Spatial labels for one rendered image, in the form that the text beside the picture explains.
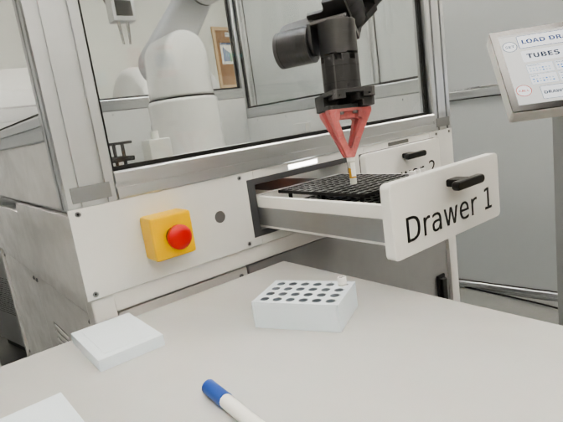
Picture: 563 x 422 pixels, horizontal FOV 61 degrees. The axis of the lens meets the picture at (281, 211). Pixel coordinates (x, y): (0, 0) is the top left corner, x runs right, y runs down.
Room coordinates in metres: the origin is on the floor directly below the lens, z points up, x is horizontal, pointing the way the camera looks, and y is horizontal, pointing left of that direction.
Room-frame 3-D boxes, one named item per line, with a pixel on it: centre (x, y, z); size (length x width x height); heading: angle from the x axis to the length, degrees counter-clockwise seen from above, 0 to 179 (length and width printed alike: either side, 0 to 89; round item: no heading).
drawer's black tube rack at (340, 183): (0.89, -0.14, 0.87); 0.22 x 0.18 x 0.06; 37
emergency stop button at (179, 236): (0.75, 0.17, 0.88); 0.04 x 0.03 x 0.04; 127
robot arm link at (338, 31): (0.76, -0.11, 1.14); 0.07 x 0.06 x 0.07; 61
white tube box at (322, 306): (0.63, -0.02, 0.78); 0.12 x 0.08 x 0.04; 65
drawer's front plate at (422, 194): (0.73, -0.26, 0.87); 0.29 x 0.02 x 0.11; 127
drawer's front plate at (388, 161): (1.18, -0.31, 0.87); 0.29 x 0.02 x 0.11; 127
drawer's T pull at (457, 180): (0.71, -0.27, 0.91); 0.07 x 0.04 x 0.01; 127
